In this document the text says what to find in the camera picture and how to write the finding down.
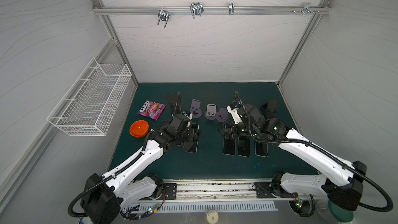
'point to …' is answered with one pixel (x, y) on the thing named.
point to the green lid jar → (333, 212)
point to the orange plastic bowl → (139, 128)
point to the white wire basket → (88, 106)
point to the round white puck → (211, 216)
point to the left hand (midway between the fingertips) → (196, 130)
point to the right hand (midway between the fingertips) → (226, 123)
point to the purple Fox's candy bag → (151, 110)
